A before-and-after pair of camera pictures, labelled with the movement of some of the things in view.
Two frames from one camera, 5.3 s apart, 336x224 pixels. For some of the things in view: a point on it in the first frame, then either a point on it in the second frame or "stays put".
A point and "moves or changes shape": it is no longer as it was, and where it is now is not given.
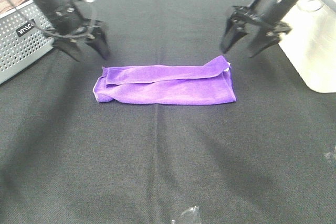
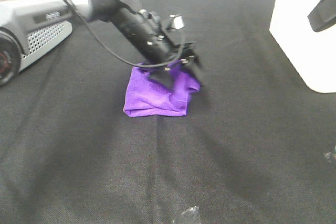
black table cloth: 270,158 stays put
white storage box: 311,44 stays put
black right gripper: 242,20 → 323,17
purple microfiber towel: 199,83 moves or changes shape
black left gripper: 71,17 → 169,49
